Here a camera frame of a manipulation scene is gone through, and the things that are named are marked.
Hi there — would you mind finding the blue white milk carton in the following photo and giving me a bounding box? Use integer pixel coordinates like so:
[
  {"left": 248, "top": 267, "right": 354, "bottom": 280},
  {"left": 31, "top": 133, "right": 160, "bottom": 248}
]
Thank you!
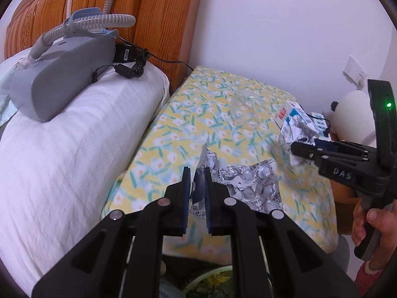
[{"left": 275, "top": 101, "right": 320, "bottom": 166}]

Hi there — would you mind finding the silver pill blister pack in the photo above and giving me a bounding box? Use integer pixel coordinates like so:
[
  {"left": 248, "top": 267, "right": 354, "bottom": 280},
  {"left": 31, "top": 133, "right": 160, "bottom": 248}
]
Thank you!
[{"left": 218, "top": 159, "right": 283, "bottom": 214}]

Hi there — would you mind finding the white blue wrapper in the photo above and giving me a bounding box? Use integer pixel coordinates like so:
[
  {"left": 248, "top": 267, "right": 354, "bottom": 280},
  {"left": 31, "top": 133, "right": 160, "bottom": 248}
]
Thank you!
[{"left": 190, "top": 135, "right": 219, "bottom": 219}]

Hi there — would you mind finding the green perforated trash basket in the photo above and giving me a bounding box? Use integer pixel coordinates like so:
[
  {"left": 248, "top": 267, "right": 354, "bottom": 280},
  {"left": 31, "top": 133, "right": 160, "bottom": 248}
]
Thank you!
[{"left": 182, "top": 266, "right": 234, "bottom": 298}]

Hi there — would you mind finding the white power strip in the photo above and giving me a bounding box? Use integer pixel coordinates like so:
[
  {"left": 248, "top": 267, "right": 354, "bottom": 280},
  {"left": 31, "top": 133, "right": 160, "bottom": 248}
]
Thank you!
[{"left": 309, "top": 112, "right": 331, "bottom": 141}]

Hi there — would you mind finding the brown leather chair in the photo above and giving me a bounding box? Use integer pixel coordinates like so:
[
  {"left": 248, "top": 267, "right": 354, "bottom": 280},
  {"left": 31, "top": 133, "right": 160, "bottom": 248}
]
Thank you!
[{"left": 330, "top": 180, "right": 365, "bottom": 236}]

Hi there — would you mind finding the yellow floral tablecloth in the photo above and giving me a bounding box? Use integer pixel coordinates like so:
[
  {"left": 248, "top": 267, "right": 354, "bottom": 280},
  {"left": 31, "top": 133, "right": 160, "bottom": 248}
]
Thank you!
[{"left": 102, "top": 66, "right": 338, "bottom": 253}]

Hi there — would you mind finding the clear plastic cup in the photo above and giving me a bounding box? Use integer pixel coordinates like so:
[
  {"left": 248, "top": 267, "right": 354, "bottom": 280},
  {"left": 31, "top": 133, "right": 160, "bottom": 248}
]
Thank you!
[{"left": 230, "top": 89, "right": 260, "bottom": 131}]

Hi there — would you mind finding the white pillow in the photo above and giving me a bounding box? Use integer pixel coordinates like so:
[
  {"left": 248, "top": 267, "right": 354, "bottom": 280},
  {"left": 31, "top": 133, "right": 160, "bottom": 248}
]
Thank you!
[{"left": 1, "top": 63, "right": 169, "bottom": 295}]

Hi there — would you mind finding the grey breathing machine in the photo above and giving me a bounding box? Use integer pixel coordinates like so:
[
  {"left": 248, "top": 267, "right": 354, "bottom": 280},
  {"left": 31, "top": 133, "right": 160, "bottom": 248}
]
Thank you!
[{"left": 5, "top": 7, "right": 136, "bottom": 122}]

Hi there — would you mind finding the black power adapter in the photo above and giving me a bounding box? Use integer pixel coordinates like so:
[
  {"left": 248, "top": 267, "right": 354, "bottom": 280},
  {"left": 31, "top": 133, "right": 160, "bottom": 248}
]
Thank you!
[{"left": 91, "top": 43, "right": 150, "bottom": 83}]

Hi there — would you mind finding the wooden headboard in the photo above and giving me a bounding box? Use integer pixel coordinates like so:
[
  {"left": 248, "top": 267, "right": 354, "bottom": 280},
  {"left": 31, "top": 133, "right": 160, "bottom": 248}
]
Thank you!
[{"left": 1, "top": 0, "right": 200, "bottom": 92}]

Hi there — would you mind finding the white wall socket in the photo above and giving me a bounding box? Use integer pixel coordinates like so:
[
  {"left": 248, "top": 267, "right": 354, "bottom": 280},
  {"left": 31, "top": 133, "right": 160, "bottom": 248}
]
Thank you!
[{"left": 343, "top": 56, "right": 367, "bottom": 89}]

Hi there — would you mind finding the black power cable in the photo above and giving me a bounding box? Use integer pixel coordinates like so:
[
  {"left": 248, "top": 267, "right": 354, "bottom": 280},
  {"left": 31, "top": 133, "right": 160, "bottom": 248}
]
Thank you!
[{"left": 117, "top": 35, "right": 195, "bottom": 74}]

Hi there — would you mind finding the grey corrugated hose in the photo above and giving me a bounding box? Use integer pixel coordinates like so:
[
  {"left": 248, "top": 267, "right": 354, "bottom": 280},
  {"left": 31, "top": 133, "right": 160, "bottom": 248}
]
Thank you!
[{"left": 26, "top": 0, "right": 137, "bottom": 66}]

